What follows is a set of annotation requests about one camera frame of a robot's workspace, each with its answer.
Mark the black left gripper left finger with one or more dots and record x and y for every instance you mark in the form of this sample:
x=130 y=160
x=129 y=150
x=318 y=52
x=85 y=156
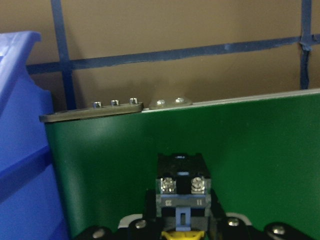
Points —
x=150 y=215

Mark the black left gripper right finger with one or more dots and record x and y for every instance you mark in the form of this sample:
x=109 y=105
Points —
x=217 y=217

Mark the yellow push button switch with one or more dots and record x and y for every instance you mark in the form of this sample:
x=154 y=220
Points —
x=183 y=198

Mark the green conveyor belt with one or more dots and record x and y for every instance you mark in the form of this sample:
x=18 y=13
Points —
x=237 y=169

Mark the blue bin with foam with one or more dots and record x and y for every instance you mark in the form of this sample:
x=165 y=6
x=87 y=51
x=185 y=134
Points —
x=30 y=206

